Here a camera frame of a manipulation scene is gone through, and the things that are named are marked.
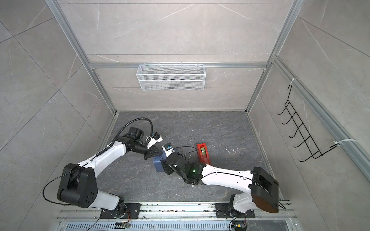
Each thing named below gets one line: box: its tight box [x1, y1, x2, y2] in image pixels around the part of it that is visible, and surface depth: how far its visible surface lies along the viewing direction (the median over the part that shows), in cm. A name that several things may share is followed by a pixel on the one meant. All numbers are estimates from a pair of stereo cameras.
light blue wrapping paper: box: [152, 150, 167, 172], surface depth 81 cm
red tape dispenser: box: [197, 142, 212, 166], surface depth 91 cm
